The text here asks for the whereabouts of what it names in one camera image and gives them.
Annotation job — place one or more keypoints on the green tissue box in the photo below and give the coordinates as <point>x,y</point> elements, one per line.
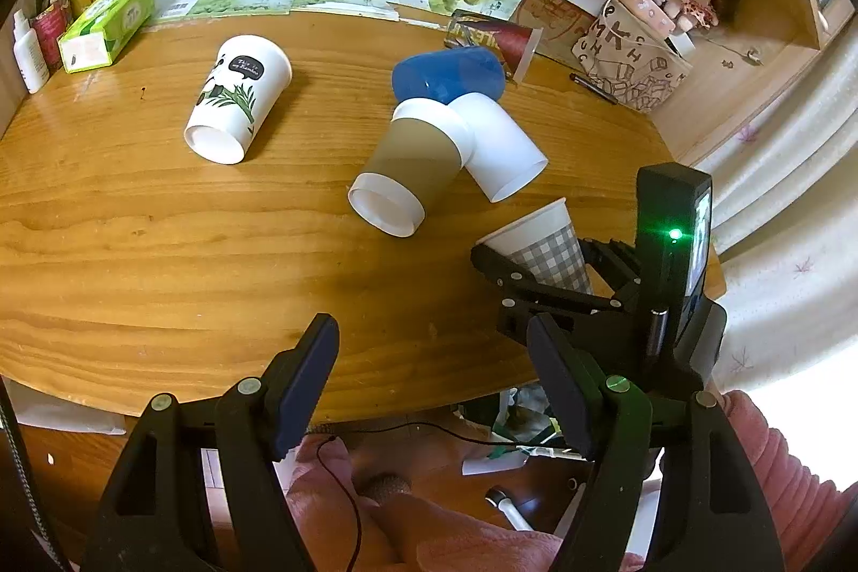
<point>107,24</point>

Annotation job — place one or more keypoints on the black pen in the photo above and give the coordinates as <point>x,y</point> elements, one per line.
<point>595,88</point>

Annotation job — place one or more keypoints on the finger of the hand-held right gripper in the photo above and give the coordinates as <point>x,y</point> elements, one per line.
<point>536,287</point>
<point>613,267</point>

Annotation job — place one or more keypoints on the white tube with dark cap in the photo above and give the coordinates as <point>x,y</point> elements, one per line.
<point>509,508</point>

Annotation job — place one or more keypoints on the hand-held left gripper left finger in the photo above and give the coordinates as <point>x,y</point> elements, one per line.
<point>307,388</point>

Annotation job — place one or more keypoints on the green plastic bag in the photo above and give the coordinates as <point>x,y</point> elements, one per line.
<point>529,418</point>

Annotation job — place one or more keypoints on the pink studded band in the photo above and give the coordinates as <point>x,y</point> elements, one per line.
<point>643,6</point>

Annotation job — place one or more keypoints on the white cup with panda print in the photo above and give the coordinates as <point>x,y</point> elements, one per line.
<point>234,96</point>

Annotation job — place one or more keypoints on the person's pink clothed legs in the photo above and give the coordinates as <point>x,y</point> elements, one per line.
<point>429,535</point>

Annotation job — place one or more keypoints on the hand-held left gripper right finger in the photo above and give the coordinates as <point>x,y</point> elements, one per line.
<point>560,379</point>

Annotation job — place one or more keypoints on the dark red paper wrapper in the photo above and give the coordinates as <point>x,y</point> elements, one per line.
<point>517,48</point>

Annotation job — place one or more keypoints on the red packet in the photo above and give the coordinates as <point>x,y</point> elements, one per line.
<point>50,32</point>

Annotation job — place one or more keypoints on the brown red paper sheet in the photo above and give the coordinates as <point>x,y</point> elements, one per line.
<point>556,19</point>

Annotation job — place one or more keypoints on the printed tote bag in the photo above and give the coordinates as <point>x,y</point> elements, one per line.
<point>627,59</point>

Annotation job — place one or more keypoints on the brown cup with white rim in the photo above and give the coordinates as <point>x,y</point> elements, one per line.
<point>415,160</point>

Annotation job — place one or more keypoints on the shiny snack packet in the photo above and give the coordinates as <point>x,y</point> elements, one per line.
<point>472,32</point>

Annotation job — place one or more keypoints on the white plastic bottle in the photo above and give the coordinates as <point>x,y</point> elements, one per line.
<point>30,59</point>

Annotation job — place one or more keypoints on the grey plaid paper cup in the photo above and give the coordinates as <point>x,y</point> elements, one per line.
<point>548,247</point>

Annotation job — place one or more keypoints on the blue plastic cup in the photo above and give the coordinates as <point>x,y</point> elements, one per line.
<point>448,73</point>

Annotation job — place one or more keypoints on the plain white cup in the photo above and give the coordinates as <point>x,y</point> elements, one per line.
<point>501,143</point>

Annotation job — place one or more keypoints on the white patterned curtain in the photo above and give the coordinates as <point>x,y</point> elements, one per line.
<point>791,197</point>

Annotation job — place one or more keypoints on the white paper scrap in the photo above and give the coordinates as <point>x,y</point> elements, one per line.
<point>493,463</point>

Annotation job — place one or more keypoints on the wooden shelf unit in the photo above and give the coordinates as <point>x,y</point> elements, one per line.
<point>757,89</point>

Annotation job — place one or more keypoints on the person's right forearm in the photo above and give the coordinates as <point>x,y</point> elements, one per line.
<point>797,478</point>

